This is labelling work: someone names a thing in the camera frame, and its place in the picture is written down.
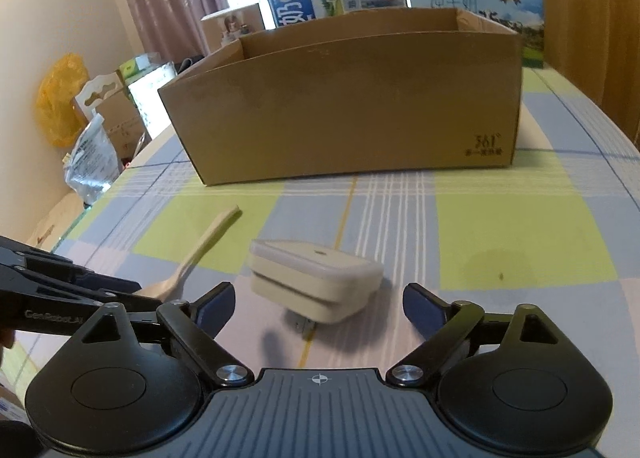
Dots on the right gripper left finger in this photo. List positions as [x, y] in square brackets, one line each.
[192, 329]

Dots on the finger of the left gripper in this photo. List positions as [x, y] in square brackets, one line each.
[120, 302]
[36, 263]

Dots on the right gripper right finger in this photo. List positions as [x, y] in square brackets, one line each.
[446, 329]

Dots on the cream plastic spoon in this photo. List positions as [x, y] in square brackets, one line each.
[163, 289]

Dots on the white power adapter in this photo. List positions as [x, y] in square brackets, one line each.
[322, 284]

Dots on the silver printed plastic bag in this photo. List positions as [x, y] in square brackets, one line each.
[93, 165]

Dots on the checkered tablecloth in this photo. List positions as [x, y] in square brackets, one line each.
[559, 228]

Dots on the yellow plastic bag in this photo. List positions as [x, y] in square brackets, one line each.
[55, 108]

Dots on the white paper bag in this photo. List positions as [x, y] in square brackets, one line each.
[144, 91]

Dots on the brown cardboard box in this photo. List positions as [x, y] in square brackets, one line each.
[377, 90]

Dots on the small beige product box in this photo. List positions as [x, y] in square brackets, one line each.
[222, 27]

